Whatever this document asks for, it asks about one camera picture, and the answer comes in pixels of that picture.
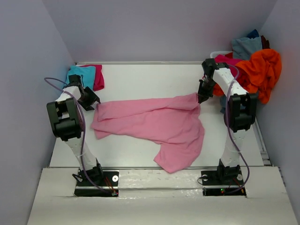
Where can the grey-blue t-shirt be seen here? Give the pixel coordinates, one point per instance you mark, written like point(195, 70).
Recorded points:
point(244, 47)

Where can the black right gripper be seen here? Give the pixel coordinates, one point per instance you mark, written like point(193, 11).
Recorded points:
point(203, 95)

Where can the light pink t-shirt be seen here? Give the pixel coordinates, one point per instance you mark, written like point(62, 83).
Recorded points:
point(173, 123)

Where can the maroon t-shirt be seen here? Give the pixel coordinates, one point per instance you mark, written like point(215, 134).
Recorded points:
point(265, 43)

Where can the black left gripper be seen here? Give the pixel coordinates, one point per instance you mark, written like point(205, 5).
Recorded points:
point(86, 105)

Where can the crumpled magenta t-shirt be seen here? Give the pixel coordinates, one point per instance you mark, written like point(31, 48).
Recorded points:
point(232, 65)

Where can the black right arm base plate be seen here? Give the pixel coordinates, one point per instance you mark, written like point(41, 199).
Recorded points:
point(213, 186)

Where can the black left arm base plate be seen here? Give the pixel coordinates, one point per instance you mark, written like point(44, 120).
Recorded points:
point(108, 185)

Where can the dark blue t-shirt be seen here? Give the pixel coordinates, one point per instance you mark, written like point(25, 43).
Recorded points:
point(253, 34)

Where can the white laundry basket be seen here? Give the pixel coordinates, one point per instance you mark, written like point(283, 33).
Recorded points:
point(216, 53)

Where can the folded magenta t-shirt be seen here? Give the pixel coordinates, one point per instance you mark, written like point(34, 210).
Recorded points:
point(99, 82)

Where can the folded turquoise t-shirt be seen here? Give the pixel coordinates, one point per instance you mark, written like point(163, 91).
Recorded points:
point(87, 75)

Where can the crumpled orange t-shirt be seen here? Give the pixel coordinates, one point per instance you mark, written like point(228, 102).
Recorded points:
point(261, 73)

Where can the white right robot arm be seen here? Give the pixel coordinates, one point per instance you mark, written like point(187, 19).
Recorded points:
point(239, 116)

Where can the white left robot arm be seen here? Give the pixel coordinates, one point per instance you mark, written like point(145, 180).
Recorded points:
point(68, 124)

